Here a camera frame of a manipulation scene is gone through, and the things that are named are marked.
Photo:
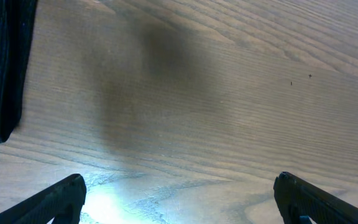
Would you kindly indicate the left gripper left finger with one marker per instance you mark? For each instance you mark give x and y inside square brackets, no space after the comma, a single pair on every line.
[60,203]

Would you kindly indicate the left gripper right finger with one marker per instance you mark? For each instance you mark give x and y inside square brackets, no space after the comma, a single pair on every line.
[300,202]

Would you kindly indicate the folded black sparkly garment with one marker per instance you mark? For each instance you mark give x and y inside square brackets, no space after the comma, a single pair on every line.
[17,18]

